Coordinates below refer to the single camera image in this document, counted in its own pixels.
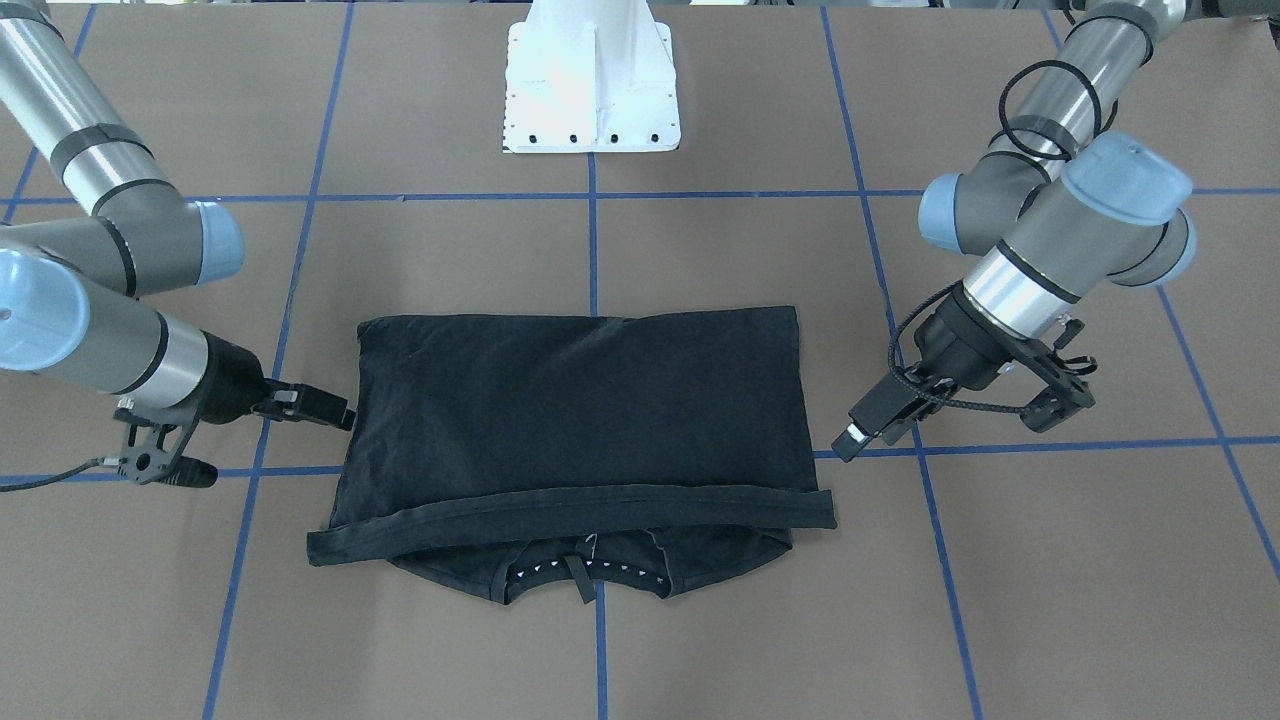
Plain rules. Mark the black t-shirt with logo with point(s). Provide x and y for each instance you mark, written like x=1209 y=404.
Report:
x=495 y=454

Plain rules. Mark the white pedestal column base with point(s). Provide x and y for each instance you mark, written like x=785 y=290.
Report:
x=590 y=76

